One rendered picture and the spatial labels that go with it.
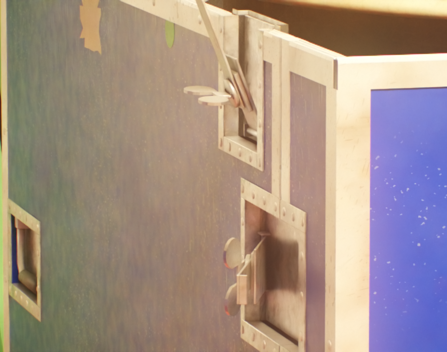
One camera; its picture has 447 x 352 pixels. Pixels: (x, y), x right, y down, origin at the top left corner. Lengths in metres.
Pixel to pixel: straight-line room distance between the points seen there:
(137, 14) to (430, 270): 0.60
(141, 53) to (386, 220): 0.57
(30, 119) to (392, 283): 1.02
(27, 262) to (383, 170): 1.15
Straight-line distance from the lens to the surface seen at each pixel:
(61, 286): 3.30
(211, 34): 2.63
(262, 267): 2.61
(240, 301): 2.53
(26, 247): 3.52
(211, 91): 2.64
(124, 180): 3.02
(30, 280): 3.45
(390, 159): 2.42
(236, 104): 2.63
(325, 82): 2.42
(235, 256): 2.59
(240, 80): 2.62
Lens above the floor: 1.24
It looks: 9 degrees down
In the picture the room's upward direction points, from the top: straight up
